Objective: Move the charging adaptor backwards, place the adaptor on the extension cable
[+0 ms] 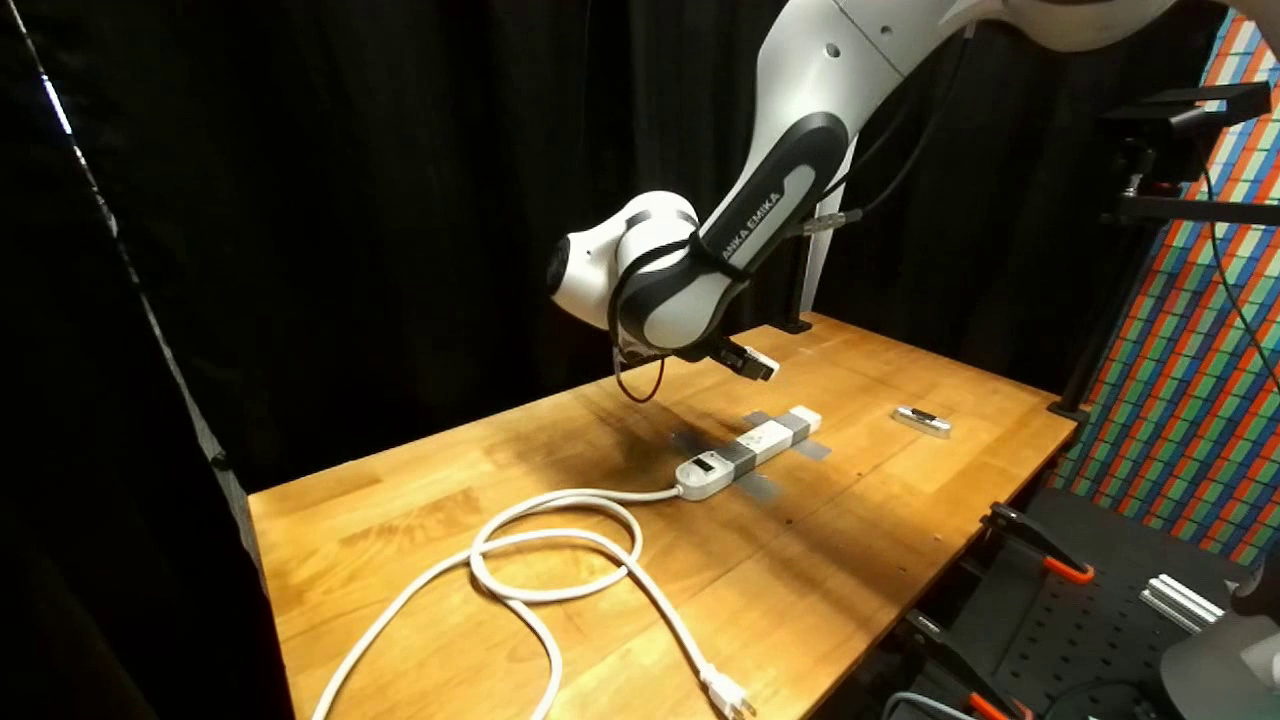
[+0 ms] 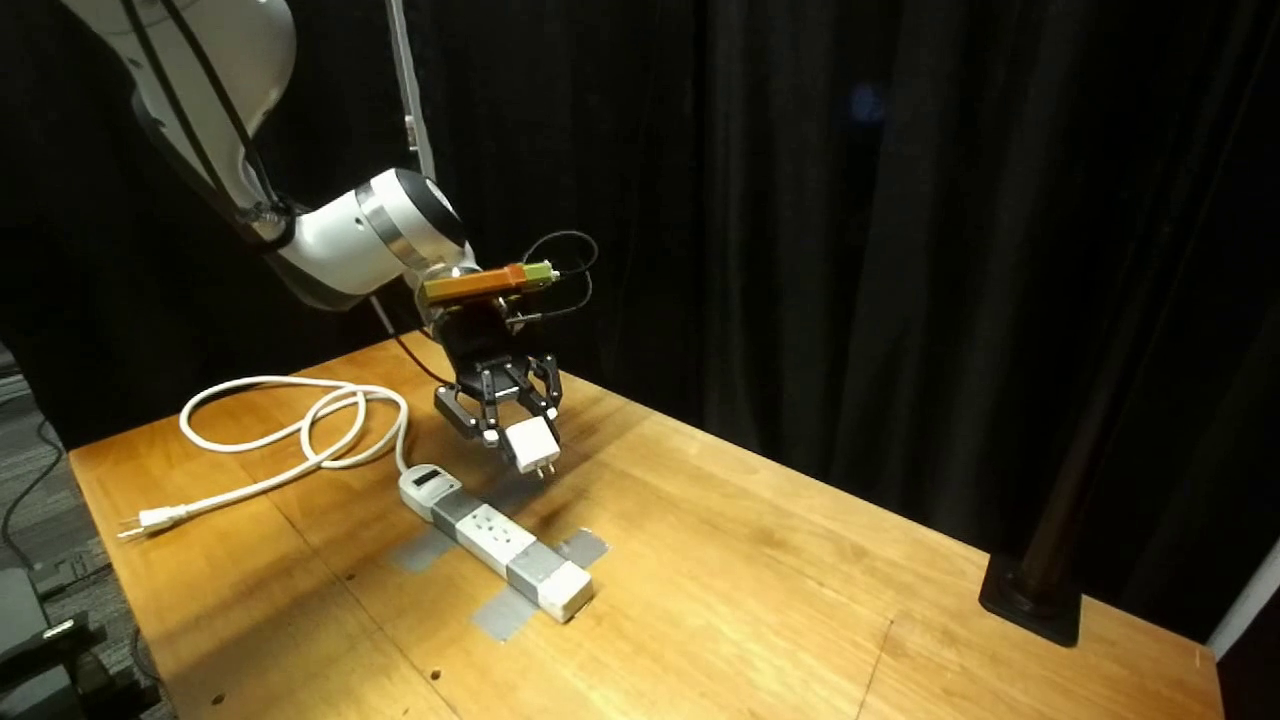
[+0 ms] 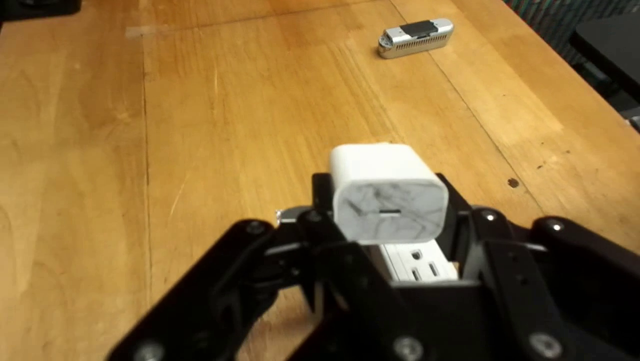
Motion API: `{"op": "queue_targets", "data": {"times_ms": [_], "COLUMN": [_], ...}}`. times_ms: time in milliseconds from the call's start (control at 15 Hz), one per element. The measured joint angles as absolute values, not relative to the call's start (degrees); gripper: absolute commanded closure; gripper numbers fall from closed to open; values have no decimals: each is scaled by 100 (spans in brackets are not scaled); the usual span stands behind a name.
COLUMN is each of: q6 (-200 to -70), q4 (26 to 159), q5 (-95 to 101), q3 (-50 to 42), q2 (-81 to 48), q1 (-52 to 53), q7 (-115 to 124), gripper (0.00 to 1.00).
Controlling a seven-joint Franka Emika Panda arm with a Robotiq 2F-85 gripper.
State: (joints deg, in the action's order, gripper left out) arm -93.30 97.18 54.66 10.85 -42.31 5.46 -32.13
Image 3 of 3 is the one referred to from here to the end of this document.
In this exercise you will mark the white power strip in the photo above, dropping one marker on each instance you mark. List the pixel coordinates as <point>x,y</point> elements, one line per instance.
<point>423,262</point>

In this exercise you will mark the white charging adaptor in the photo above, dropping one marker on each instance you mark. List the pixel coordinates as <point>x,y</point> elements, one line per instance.
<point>382,192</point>

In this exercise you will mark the small silver black device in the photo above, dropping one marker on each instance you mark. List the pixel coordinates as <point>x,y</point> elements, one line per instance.
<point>415,39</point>

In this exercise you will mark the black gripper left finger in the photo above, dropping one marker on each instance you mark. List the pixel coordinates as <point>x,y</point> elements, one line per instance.
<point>293,293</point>

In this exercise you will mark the black pole stand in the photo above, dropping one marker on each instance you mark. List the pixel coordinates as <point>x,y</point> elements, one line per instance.
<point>32,4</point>

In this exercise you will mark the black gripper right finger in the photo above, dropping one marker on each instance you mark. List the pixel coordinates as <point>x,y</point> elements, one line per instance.
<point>547,288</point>

